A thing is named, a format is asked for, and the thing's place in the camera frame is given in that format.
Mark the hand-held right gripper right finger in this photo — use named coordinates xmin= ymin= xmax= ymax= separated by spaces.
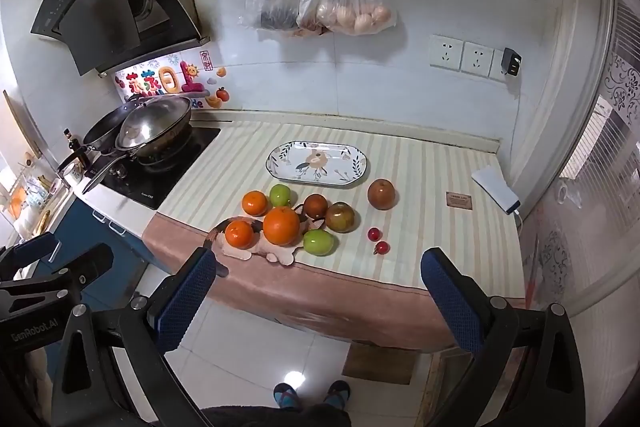
xmin=420 ymin=248 xmax=601 ymax=427

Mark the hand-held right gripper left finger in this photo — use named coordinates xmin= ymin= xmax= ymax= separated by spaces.
xmin=50 ymin=248 xmax=231 ymax=427

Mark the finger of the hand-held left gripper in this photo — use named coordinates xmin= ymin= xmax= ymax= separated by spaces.
xmin=0 ymin=243 xmax=115 ymax=304
xmin=0 ymin=232 xmax=61 ymax=280

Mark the small orange tangerine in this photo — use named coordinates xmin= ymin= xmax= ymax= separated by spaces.
xmin=224 ymin=220 xmax=255 ymax=250
xmin=242 ymin=190 xmax=269 ymax=217

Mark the large orange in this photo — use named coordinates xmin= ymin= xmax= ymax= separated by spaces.
xmin=263 ymin=206 xmax=301 ymax=247

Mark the green apple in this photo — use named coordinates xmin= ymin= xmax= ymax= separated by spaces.
xmin=269 ymin=184 xmax=292 ymax=208
xmin=303 ymin=229 xmax=335 ymax=256

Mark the small reddish brown apple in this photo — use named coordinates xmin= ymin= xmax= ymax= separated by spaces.
xmin=303 ymin=194 xmax=329 ymax=220

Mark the patterned oval ceramic plate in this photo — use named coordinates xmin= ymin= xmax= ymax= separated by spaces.
xmin=265 ymin=141 xmax=371 ymax=185

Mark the blue kitchen cabinet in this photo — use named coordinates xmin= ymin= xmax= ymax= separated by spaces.
xmin=50 ymin=199 xmax=151 ymax=298

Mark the cluttered storage rack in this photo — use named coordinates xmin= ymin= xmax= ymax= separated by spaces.
xmin=0 ymin=147 xmax=76 ymax=238

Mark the striped cat print table mat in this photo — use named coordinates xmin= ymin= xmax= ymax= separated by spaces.
xmin=142 ymin=122 xmax=526 ymax=353

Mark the brown floor mat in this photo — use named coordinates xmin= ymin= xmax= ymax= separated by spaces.
xmin=342 ymin=343 xmax=418 ymax=385

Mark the dark sauce bottle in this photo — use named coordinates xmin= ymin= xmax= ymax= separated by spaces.
xmin=62 ymin=128 xmax=91 ymax=172

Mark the black glass gas stove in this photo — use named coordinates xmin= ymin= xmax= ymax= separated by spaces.
xmin=75 ymin=124 xmax=222 ymax=210

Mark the white power bank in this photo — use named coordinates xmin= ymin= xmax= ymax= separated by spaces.
xmin=471 ymin=165 xmax=521 ymax=215

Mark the dark frying pan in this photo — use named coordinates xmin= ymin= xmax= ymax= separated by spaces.
xmin=57 ymin=104 xmax=151 ymax=174

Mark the blue slipper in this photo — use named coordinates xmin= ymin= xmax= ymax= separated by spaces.
xmin=324 ymin=381 xmax=351 ymax=410
xmin=273 ymin=383 xmax=302 ymax=410

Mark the dark fleece clothing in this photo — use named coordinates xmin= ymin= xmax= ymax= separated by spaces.
xmin=200 ymin=404 xmax=351 ymax=427

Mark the steel wok with lid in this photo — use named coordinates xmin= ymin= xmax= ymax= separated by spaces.
xmin=82 ymin=96 xmax=193 ymax=194

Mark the white lace curtain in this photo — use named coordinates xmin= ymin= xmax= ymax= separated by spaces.
xmin=520 ymin=0 xmax=640 ymax=308

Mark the black charger plug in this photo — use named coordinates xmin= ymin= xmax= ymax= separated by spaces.
xmin=501 ymin=48 xmax=523 ymax=76

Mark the black range hood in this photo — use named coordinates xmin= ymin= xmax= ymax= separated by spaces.
xmin=31 ymin=0 xmax=211 ymax=78

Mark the colourful wall decal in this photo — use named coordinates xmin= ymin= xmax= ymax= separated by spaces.
xmin=114 ymin=49 xmax=231 ymax=110

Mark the white wall socket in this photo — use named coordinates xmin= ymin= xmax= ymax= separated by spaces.
xmin=460 ymin=41 xmax=495 ymax=76
xmin=429 ymin=34 xmax=463 ymax=72
xmin=490 ymin=48 xmax=518 ymax=80

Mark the white door frame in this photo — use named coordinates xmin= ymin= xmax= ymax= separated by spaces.
xmin=500 ymin=0 xmax=621 ymax=208

